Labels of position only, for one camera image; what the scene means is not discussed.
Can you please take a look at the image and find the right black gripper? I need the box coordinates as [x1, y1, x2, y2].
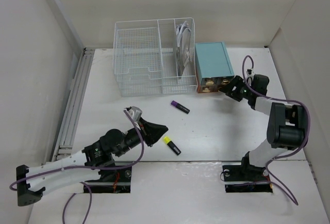
[218, 75, 254, 102]

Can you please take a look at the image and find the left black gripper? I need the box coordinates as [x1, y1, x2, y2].
[115, 117, 168, 157]

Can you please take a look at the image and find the yellow highlighter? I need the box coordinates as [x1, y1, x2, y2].
[163, 136, 181, 156]

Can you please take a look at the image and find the purple highlighter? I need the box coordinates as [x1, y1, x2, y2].
[171, 101, 190, 114]

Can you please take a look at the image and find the grey setup guide booklet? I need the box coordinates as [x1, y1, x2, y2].
[176, 28, 191, 77]

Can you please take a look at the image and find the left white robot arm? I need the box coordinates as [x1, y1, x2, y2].
[16, 118, 169, 206]

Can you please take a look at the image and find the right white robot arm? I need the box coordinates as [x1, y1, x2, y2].
[219, 74, 310, 181]

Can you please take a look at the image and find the teal wooden drawer box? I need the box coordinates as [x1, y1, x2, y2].
[195, 42, 235, 93]

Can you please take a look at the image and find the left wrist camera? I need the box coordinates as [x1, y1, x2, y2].
[124, 106, 142, 122]

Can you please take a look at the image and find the white wire desk organizer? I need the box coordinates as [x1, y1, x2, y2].
[113, 18, 197, 97]

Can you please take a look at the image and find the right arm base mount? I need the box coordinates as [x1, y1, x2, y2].
[221, 163, 273, 193]

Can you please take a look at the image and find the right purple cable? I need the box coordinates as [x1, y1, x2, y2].
[243, 55, 311, 206]

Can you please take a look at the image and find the purple cable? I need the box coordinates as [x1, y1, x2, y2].
[243, 55, 311, 206]
[9, 109, 145, 224]

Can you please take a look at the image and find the aluminium rail frame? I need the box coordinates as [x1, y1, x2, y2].
[49, 48, 95, 162]

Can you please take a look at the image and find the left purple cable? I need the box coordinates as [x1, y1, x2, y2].
[9, 109, 145, 224]

